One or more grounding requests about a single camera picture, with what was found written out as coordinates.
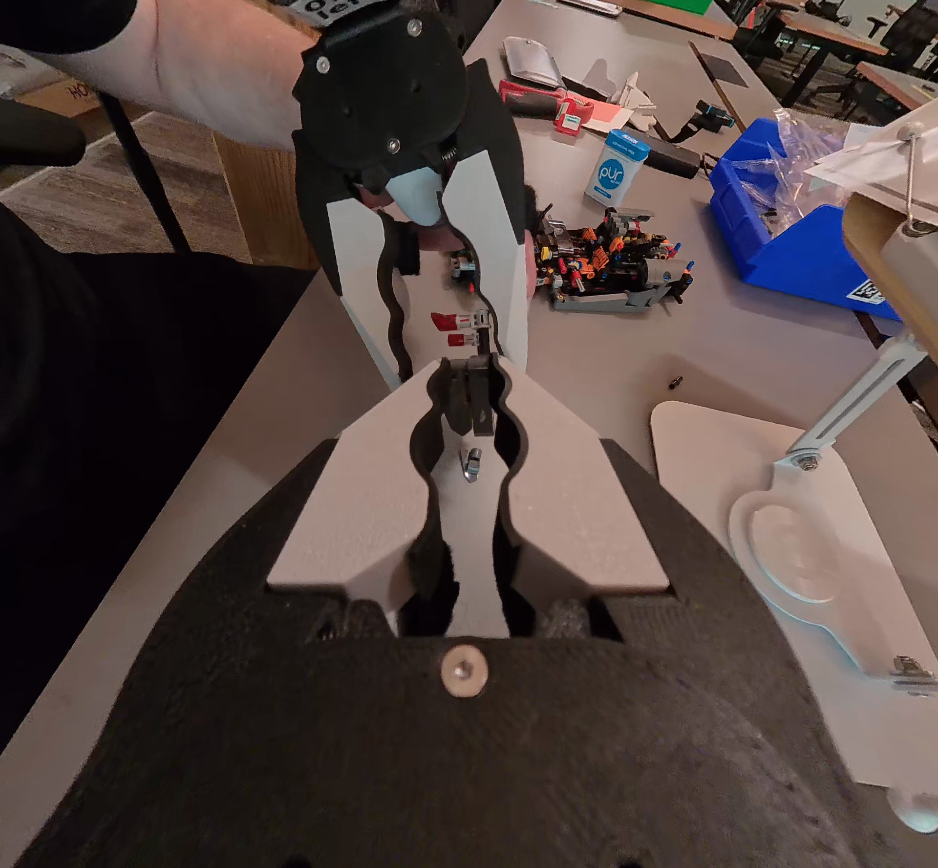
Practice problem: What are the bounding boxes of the grey flat pouch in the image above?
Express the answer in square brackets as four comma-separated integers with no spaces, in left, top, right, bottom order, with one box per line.
[503,37,564,88]

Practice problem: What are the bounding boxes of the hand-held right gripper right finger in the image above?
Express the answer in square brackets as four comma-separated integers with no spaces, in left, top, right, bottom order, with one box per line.
[491,353,671,637]

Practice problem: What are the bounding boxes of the dark grey lego piece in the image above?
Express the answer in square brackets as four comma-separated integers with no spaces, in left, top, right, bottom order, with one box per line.
[443,355,501,438]

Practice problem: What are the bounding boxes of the black office chair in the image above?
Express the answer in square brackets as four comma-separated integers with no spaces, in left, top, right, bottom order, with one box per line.
[0,91,192,253]

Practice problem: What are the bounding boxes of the grey and red lego assembly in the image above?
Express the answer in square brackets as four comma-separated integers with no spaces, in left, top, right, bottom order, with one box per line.
[431,246,493,356]

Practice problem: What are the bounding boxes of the black flat pad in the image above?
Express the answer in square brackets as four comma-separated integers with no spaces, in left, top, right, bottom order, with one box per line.
[692,54,748,88]

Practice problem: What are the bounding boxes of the lego car model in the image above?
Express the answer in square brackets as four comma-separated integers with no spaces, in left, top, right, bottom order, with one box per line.
[535,207,696,313]

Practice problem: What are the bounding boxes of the white gum canister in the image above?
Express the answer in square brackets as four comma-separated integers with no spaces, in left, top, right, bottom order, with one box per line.
[584,129,651,208]

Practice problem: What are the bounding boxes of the small red packet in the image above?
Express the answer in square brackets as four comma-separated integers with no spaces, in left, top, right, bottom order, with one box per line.
[553,97,595,136]

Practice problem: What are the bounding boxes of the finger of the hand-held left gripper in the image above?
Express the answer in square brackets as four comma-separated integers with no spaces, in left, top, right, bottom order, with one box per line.
[440,148,532,372]
[326,197,415,392]

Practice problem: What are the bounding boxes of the person's left forearm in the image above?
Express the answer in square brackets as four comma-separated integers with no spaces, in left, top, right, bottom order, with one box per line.
[33,0,323,152]

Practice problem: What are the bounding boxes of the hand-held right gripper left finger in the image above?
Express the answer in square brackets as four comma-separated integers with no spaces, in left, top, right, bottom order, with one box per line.
[266,358,461,637]

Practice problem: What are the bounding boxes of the wooden pillar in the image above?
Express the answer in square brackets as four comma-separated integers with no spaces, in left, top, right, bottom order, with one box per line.
[213,128,323,271]

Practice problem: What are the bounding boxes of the black and blue device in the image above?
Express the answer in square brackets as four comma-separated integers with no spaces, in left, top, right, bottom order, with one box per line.
[682,100,735,143]

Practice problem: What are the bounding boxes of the white book stand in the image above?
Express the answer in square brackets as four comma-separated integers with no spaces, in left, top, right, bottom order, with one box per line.
[651,122,938,834]

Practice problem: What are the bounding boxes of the red and black tool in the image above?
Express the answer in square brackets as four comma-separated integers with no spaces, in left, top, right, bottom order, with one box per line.
[498,80,567,120]

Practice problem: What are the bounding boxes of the blue plastic bin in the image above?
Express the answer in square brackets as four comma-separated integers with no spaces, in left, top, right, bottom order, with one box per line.
[709,118,902,323]

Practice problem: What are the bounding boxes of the clear plastic bags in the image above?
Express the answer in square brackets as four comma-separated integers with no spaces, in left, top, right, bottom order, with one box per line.
[740,109,851,235]

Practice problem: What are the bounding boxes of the lego instruction booklet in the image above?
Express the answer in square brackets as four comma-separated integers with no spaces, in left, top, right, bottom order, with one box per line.
[806,76,938,202]

